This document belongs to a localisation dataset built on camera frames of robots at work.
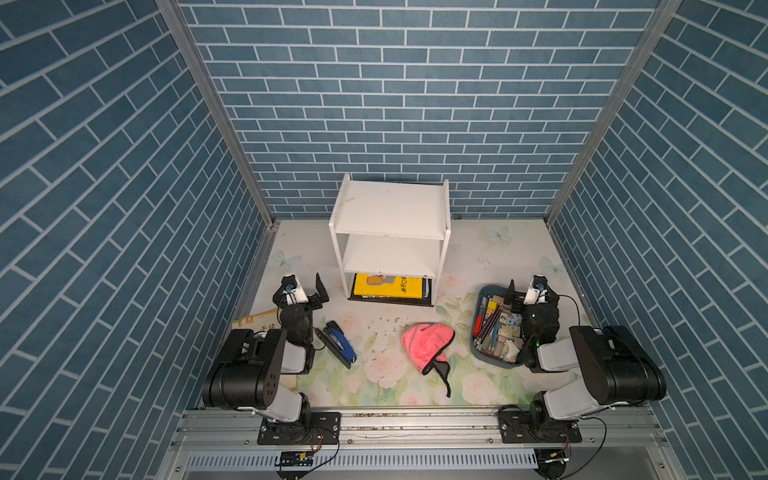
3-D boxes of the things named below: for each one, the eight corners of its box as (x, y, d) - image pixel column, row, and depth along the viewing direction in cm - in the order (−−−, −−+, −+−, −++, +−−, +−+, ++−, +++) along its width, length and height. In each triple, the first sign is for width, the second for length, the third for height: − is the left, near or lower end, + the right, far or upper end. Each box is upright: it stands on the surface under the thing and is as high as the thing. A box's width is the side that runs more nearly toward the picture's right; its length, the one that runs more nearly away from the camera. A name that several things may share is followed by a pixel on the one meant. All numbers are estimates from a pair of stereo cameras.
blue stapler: (315, 334, 92) (313, 330, 89) (331, 321, 95) (329, 316, 92) (347, 369, 85) (346, 365, 83) (363, 353, 88) (362, 349, 86)
